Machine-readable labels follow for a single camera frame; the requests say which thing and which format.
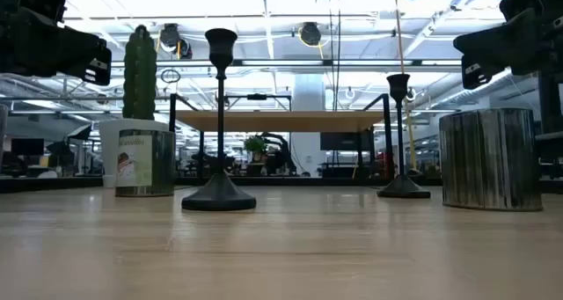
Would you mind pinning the grey metal container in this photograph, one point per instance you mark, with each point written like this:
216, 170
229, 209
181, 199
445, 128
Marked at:
2, 133

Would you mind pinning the raised wooden shelf board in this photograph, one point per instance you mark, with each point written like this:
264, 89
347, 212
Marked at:
281, 121

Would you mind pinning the small white cup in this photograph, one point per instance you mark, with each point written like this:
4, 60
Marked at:
108, 181

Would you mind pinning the wooden table with black frame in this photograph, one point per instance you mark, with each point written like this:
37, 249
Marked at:
387, 137

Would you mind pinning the labelled metal candle tin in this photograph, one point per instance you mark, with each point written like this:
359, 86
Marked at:
147, 163

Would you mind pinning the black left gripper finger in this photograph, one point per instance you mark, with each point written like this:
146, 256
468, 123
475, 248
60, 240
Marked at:
88, 53

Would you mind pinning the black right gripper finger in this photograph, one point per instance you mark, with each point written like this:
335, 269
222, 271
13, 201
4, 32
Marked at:
501, 42

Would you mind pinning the black background robot arm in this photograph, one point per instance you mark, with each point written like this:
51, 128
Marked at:
277, 152

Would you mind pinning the short black candlestick holder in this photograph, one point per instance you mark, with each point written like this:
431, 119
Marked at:
402, 188

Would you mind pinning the large dark wall screen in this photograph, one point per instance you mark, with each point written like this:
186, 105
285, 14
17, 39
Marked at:
345, 141

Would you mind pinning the tall black candlestick holder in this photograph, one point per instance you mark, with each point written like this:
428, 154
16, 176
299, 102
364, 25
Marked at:
219, 194

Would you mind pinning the ribbed metal cylinder container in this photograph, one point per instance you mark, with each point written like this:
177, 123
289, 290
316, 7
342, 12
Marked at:
490, 159

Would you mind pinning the green background potted plant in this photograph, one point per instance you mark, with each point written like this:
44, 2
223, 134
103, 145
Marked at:
255, 144

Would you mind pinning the black frame post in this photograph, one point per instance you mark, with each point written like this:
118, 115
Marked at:
550, 102

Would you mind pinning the dark computer monitor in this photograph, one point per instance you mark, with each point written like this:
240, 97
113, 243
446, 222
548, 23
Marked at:
27, 146

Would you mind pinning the black table edge rail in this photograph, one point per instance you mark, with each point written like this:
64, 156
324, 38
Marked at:
53, 184

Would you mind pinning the yellow hanging pole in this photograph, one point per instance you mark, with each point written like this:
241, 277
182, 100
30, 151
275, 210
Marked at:
399, 36

